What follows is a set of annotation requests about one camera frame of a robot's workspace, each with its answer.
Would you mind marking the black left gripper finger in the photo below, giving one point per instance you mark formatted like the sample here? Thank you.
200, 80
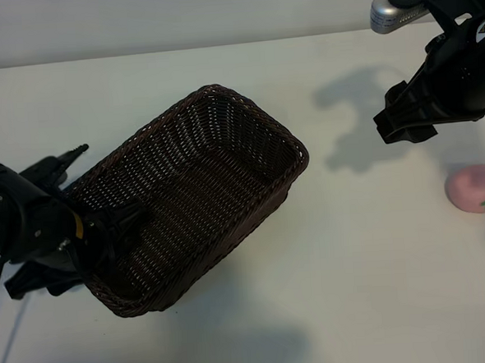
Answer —
38, 280
119, 222

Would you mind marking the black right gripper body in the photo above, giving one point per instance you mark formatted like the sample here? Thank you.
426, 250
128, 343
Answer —
462, 77

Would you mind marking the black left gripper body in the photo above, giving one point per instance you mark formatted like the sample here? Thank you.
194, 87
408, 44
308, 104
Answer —
47, 226

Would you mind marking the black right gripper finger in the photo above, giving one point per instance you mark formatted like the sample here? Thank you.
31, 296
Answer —
404, 133
406, 105

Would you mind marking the pink peach with green leaf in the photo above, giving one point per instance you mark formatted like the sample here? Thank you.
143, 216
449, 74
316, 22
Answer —
471, 188

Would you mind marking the dark brown wicker basket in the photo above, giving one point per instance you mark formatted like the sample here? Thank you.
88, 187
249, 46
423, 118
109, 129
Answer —
209, 171

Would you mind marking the black left camera bracket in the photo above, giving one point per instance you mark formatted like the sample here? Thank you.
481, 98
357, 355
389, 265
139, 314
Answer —
44, 171

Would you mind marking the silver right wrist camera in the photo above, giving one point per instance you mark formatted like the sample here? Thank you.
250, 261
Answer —
386, 12

